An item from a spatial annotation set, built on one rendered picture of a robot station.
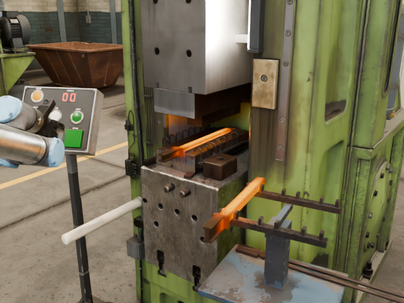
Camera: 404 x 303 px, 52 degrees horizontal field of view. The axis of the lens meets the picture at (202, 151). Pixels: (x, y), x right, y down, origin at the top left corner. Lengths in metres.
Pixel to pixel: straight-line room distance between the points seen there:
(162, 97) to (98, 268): 1.43
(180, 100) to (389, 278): 1.79
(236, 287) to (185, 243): 0.41
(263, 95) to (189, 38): 0.33
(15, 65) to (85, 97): 4.91
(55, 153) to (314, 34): 0.90
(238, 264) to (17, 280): 1.66
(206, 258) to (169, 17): 0.91
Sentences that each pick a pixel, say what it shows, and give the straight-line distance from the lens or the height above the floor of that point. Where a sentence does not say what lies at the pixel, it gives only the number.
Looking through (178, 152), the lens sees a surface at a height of 1.00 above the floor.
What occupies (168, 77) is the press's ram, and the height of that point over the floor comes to 1.28.
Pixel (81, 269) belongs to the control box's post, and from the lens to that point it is 2.26.
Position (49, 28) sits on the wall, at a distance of 10.90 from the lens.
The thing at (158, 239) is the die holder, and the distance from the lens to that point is 1.79.
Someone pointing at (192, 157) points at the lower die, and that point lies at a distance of 1.59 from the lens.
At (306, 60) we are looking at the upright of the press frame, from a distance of 1.45.
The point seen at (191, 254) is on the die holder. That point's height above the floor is 0.60.
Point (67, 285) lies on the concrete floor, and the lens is 2.65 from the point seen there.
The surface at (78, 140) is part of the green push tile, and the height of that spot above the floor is 1.00.
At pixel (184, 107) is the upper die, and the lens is 1.55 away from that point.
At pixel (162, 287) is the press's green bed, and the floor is 0.37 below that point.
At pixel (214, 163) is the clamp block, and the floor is 0.98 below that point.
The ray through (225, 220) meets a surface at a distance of 1.15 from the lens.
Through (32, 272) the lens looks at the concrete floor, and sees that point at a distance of 2.83.
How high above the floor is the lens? 1.52
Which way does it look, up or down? 19 degrees down
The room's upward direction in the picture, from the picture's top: straight up
